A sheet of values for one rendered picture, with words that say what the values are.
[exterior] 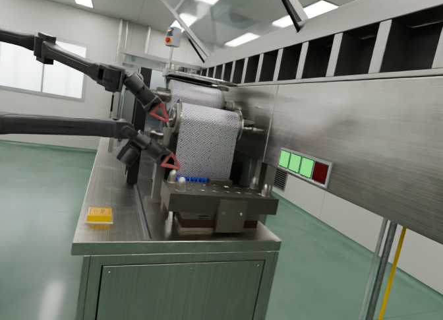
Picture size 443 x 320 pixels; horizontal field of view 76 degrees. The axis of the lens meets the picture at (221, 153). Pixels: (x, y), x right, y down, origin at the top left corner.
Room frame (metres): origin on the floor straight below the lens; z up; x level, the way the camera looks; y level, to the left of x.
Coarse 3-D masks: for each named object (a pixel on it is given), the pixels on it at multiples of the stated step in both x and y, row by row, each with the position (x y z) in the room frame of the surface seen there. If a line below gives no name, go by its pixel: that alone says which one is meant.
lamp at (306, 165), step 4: (304, 160) 0.86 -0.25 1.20; (308, 160) 0.84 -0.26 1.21; (304, 164) 0.86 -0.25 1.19; (308, 164) 0.84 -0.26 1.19; (312, 164) 0.82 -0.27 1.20; (304, 168) 0.85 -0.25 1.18; (308, 168) 0.84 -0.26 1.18; (300, 172) 0.86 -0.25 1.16; (304, 172) 0.85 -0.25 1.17; (308, 172) 0.83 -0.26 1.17; (308, 176) 0.83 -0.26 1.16
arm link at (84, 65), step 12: (48, 36) 1.11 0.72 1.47; (48, 48) 1.09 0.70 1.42; (60, 48) 1.10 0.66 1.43; (36, 60) 1.14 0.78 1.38; (48, 60) 1.13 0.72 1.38; (60, 60) 1.07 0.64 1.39; (72, 60) 1.04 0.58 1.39; (84, 60) 1.02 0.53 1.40; (84, 72) 1.02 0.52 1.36; (96, 72) 0.99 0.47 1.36; (108, 72) 0.97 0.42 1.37; (120, 72) 0.99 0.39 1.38; (108, 84) 0.98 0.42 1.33
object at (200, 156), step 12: (180, 132) 1.06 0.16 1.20; (180, 144) 1.06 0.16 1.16; (192, 144) 1.08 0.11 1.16; (204, 144) 1.10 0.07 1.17; (216, 144) 1.11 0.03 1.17; (228, 144) 1.13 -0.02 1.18; (180, 156) 1.06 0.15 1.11; (192, 156) 1.08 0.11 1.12; (204, 156) 1.10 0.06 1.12; (216, 156) 1.12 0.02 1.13; (228, 156) 1.14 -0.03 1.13; (180, 168) 1.07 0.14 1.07; (192, 168) 1.08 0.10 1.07; (204, 168) 1.10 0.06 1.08; (216, 168) 1.12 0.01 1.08; (228, 168) 1.14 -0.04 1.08
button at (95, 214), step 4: (92, 208) 0.88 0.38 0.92; (96, 208) 0.89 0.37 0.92; (100, 208) 0.90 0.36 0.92; (104, 208) 0.90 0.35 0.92; (108, 208) 0.91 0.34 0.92; (88, 212) 0.85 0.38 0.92; (92, 212) 0.85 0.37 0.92; (96, 212) 0.86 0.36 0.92; (100, 212) 0.87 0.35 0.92; (104, 212) 0.87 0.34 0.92; (108, 212) 0.88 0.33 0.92; (88, 216) 0.83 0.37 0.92; (92, 216) 0.84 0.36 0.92; (96, 216) 0.84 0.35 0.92; (100, 216) 0.85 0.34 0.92; (104, 216) 0.85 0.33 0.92; (108, 216) 0.85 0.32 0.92; (88, 220) 0.83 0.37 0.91; (92, 220) 0.84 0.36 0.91; (96, 220) 0.84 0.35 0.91; (100, 220) 0.85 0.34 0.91; (104, 220) 0.85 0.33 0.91; (108, 220) 0.85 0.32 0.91
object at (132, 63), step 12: (132, 60) 1.96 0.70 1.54; (144, 60) 1.99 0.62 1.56; (156, 72) 2.02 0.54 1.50; (192, 72) 2.12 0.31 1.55; (156, 84) 2.03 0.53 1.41; (120, 96) 3.03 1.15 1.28; (132, 96) 1.97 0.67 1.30; (120, 108) 1.95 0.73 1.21; (132, 108) 1.98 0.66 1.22; (156, 120) 2.04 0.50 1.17; (144, 132) 2.01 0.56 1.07
